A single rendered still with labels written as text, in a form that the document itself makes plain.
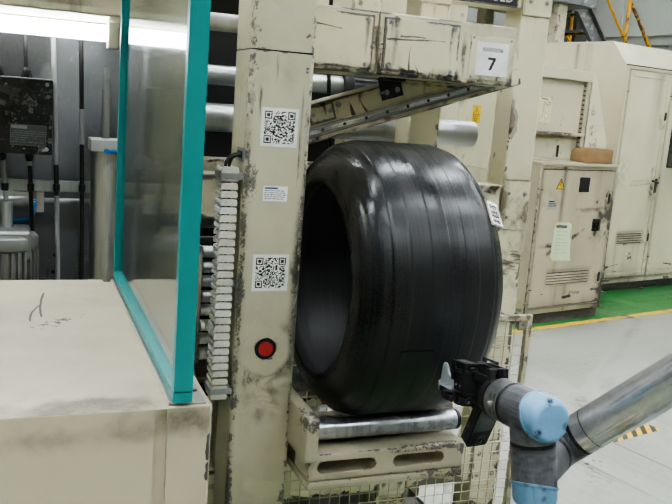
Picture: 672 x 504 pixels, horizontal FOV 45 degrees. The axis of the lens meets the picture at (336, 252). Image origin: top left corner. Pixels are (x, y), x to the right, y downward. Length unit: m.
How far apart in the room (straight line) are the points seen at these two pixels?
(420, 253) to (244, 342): 0.41
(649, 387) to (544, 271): 5.06
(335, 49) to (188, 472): 1.28
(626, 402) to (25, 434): 0.98
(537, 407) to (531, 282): 5.06
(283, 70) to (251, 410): 0.69
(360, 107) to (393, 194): 0.56
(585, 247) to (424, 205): 5.23
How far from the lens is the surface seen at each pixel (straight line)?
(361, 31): 1.96
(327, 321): 2.07
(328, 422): 1.72
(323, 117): 2.07
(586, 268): 6.85
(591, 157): 6.76
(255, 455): 1.78
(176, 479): 0.85
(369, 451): 1.75
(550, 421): 1.37
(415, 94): 2.17
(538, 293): 6.48
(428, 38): 2.03
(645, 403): 1.45
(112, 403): 0.83
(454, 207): 1.62
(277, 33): 1.62
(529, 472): 1.41
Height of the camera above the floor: 1.57
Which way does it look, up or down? 10 degrees down
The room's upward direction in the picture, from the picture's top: 4 degrees clockwise
